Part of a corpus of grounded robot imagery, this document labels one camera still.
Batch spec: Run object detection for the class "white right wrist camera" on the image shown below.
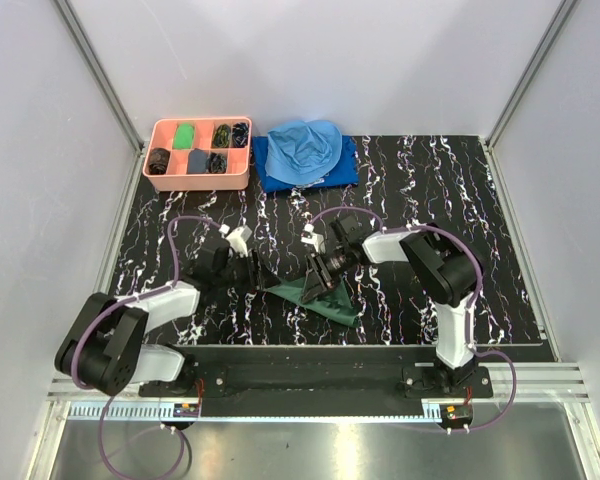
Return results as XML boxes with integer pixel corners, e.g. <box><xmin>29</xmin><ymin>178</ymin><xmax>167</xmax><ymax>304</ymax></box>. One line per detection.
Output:
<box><xmin>301</xmin><ymin>223</ymin><xmax>325</xmax><ymax>253</ymax></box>

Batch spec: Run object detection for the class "black yellow rolled sock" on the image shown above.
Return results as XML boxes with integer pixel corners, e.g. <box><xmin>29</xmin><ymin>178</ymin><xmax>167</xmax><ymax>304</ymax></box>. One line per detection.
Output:
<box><xmin>212</xmin><ymin>123</ymin><xmax>231</xmax><ymax>149</ymax></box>

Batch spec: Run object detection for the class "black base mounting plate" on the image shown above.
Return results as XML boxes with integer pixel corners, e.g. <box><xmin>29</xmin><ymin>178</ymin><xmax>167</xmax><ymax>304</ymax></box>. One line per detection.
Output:
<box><xmin>140</xmin><ymin>346</ymin><xmax>493</xmax><ymax>419</ymax></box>

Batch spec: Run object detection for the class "green rolled cloth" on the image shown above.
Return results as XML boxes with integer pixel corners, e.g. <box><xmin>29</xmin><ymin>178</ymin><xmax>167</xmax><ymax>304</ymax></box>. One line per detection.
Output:
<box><xmin>172</xmin><ymin>123</ymin><xmax>195</xmax><ymax>150</ymax></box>

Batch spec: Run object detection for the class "pink compartment tray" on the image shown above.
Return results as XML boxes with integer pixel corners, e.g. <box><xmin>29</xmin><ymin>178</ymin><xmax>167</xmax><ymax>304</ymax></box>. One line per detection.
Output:
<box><xmin>142</xmin><ymin>117</ymin><xmax>252</xmax><ymax>192</ymax></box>

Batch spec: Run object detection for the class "light blue bucket hat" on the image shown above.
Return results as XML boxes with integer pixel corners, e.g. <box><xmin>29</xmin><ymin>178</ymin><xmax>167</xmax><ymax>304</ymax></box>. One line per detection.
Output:
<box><xmin>265</xmin><ymin>120</ymin><xmax>343</xmax><ymax>186</ymax></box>

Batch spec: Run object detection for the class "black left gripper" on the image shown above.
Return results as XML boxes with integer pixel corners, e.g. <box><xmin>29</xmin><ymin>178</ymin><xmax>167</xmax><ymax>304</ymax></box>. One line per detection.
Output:
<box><xmin>215</xmin><ymin>249</ymin><xmax>281</xmax><ymax>294</ymax></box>

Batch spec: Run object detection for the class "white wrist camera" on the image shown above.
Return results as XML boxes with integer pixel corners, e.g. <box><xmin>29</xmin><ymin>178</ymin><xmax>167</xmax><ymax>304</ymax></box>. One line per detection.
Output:
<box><xmin>219</xmin><ymin>224</ymin><xmax>252</xmax><ymax>257</ymax></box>
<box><xmin>301</xmin><ymin>223</ymin><xmax>325</xmax><ymax>253</ymax></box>

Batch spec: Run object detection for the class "dark rolled sock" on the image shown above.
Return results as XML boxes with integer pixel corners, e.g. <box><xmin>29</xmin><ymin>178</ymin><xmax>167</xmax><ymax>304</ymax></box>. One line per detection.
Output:
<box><xmin>146</xmin><ymin>147</ymin><xmax>171</xmax><ymax>176</ymax></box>

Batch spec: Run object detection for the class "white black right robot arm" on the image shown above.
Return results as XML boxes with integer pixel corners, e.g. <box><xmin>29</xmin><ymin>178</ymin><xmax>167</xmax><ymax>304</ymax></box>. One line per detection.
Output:
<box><xmin>301</xmin><ymin>217</ymin><xmax>483</xmax><ymax>397</ymax></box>

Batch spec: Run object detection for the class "black patterned rolled sock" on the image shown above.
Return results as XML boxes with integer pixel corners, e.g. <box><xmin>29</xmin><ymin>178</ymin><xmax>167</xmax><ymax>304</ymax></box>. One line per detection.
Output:
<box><xmin>207</xmin><ymin>152</ymin><xmax>228</xmax><ymax>174</ymax></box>

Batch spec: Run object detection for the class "black marble pattern mat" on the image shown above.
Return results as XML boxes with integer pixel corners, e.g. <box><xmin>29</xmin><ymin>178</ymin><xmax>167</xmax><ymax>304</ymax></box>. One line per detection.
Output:
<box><xmin>107</xmin><ymin>135</ymin><xmax>542</xmax><ymax>345</ymax></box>

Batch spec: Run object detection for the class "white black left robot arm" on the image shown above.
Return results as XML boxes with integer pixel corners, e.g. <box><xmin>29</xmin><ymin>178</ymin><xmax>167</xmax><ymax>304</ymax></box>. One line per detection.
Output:
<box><xmin>54</xmin><ymin>241</ymin><xmax>281</xmax><ymax>396</ymax></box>

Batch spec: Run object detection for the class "grey folded cloth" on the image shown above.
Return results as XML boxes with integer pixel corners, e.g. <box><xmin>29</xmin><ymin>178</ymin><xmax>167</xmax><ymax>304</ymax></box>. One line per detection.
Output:
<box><xmin>186</xmin><ymin>149</ymin><xmax>209</xmax><ymax>175</ymax></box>

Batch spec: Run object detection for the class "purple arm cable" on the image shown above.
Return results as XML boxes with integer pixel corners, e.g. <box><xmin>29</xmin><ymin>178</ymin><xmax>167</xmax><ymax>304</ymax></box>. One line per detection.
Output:
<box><xmin>72</xmin><ymin>214</ymin><xmax>229</xmax><ymax>479</ymax></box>
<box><xmin>309</xmin><ymin>206</ymin><xmax>519</xmax><ymax>434</ymax></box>

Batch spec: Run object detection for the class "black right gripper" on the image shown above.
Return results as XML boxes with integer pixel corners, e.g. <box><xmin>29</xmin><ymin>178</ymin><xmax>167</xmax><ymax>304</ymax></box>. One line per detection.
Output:
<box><xmin>301</xmin><ymin>245</ymin><xmax>353</xmax><ymax>304</ymax></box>

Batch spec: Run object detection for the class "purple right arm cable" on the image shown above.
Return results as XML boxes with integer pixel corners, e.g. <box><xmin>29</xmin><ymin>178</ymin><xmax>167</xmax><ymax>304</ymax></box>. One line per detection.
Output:
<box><xmin>309</xmin><ymin>206</ymin><xmax>519</xmax><ymax>434</ymax></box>

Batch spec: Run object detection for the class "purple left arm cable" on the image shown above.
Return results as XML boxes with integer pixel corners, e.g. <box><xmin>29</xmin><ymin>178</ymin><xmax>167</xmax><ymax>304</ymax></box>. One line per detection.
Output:
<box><xmin>72</xmin><ymin>214</ymin><xmax>229</xmax><ymax>479</ymax></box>

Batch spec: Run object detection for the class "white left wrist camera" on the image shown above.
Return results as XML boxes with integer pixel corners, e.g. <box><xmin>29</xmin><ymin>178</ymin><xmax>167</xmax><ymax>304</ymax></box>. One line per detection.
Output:
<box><xmin>219</xmin><ymin>224</ymin><xmax>252</xmax><ymax>257</ymax></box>

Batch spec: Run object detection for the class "blue folded cloth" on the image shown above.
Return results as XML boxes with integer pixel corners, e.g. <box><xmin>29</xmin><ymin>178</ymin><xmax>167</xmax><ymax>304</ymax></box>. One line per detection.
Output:
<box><xmin>251</xmin><ymin>136</ymin><xmax>359</xmax><ymax>193</ymax></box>

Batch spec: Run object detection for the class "dark green cloth napkin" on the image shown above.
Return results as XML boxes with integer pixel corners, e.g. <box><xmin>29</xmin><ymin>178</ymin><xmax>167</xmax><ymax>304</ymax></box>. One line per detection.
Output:
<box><xmin>265</xmin><ymin>279</ymin><xmax>359</xmax><ymax>327</ymax></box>

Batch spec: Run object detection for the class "black blue rolled sock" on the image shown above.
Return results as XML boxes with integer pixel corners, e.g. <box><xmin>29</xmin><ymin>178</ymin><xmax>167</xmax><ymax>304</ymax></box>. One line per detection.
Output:
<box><xmin>231</xmin><ymin>122</ymin><xmax>249</xmax><ymax>148</ymax></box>

